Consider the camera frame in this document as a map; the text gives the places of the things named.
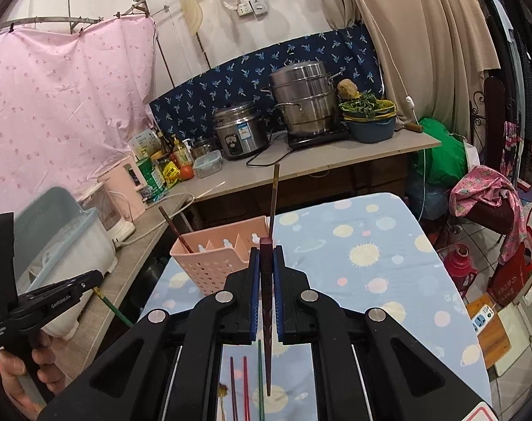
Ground hanging clothes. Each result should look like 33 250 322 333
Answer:
463 0 532 194

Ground black induction cooker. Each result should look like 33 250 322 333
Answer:
287 123 352 150

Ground pink floral cloth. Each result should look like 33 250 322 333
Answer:
449 164 527 264

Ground red bag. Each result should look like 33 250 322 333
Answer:
485 197 532 308

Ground beige hanging fan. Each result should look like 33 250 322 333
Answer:
179 0 204 38

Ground pink dotted curtain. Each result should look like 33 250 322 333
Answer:
0 14 158 224

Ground steel rice cooker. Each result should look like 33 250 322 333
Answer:
212 102 270 161

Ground brown root vegetable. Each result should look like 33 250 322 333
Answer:
337 78 360 99

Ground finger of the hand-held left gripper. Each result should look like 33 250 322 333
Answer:
65 269 105 300

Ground white printed carton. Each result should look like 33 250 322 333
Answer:
129 129 163 161

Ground black power cord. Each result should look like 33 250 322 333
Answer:
246 134 302 168

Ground white dish box blue lid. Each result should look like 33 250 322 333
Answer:
13 186 119 338

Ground navy leaf-print cloth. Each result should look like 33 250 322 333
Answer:
149 24 385 141

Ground beige curtain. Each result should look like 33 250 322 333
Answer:
307 0 501 141

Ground clear food container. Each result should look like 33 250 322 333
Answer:
192 150 224 179

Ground white power strip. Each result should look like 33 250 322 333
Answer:
465 294 497 336

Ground yellow snack packet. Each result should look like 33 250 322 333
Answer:
160 161 182 187

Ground pink kitchen appliance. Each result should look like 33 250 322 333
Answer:
97 154 150 224

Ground yellow oil bottle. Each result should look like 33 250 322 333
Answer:
171 135 194 169

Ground steel steamer pot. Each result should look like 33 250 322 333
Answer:
261 60 343 138

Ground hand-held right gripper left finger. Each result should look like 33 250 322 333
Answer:
40 247 261 421

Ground pink plastic utensil basket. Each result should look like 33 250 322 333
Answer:
169 216 272 296

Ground person's left hand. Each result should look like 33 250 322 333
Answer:
0 333 56 410

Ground dark maroon chopstick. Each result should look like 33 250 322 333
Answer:
260 237 274 400

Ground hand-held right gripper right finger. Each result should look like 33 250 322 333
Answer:
272 246 492 421

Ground white appliance cord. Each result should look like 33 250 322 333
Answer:
112 191 196 246

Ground green tin can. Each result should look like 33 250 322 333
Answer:
136 157 168 202

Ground blue planet-print tablecloth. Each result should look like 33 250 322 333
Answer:
136 192 492 421

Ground green plastic bag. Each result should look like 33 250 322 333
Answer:
417 117 468 187

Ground wooden-handled knife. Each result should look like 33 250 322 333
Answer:
394 118 425 134

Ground leafy green vegetables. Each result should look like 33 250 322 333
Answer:
338 91 392 119

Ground dark wooden chair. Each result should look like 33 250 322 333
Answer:
470 75 519 238

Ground red thermos flask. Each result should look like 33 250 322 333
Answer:
439 243 479 299

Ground brown chopstick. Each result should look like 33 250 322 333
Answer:
268 163 281 240

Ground white blender appliance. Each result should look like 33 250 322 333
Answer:
79 182 137 244

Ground yellow plastic basin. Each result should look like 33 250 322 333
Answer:
342 100 398 120

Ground small steel pot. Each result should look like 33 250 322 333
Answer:
190 136 218 159

